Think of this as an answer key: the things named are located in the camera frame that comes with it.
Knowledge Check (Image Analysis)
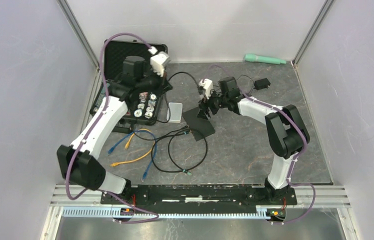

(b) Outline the mint green flashlight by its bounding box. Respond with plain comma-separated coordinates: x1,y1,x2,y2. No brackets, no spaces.
244,53,287,65

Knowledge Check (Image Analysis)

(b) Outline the yellow ethernet cable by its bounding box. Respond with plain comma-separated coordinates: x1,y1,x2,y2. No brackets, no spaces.
110,128,156,168

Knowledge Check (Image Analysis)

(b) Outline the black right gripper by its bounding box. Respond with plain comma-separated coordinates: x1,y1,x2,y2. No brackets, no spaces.
197,86,229,121

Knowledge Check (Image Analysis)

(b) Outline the black power adapter plug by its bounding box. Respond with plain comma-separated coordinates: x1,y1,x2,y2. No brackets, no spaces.
253,78,271,91

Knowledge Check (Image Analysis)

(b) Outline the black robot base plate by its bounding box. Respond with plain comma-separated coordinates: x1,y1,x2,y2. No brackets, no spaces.
100,184,298,215

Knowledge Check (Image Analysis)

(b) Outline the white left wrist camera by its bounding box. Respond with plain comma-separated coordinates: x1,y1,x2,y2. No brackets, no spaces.
149,51,171,77

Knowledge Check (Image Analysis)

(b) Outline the black cable with green plug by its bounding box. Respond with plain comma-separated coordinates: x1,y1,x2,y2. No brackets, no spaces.
149,125,209,176

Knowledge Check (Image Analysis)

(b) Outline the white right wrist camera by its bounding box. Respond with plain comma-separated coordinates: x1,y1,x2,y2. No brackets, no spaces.
198,78,213,99

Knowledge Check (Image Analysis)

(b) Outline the blue ethernet cable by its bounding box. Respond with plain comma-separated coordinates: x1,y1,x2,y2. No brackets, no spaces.
107,129,159,181

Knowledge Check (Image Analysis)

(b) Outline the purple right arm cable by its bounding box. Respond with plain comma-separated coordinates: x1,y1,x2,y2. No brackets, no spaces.
210,64,317,225

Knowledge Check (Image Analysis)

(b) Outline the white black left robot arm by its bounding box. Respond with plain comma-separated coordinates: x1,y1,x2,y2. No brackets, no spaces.
56,51,170,204

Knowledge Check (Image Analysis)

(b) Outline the black power cable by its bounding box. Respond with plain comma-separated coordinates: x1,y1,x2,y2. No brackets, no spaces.
133,71,257,142

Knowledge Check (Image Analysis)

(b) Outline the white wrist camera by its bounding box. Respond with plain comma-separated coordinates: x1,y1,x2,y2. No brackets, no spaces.
149,51,171,77
198,78,213,99

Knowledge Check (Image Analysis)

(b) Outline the aluminium frame rail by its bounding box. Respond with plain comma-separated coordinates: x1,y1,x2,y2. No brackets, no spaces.
49,184,352,209

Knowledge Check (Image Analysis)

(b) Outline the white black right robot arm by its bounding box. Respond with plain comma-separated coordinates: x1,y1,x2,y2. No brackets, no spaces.
197,77,310,204

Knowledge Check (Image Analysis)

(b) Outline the black router box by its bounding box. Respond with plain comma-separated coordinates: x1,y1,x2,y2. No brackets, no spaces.
182,107,216,141

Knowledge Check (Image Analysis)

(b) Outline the white network switch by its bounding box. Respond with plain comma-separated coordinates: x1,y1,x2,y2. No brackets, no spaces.
166,102,183,124

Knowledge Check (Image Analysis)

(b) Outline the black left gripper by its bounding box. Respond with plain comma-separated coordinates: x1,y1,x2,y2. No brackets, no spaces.
136,66,173,98

